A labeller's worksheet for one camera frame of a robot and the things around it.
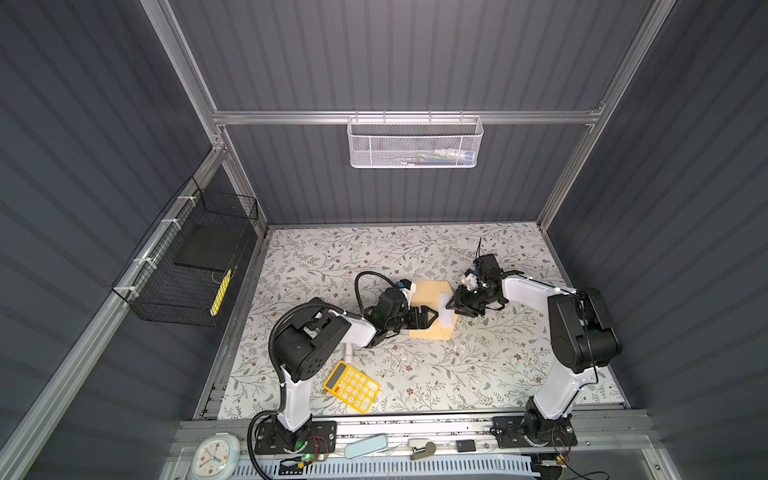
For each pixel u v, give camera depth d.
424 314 0.84
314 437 0.72
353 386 0.81
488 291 0.74
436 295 1.01
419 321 0.82
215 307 0.66
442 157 0.91
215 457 0.69
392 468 0.70
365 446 0.71
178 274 0.71
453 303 0.90
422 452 0.71
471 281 0.91
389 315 0.76
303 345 0.50
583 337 0.50
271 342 0.49
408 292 0.87
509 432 0.73
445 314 0.93
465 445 0.72
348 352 0.87
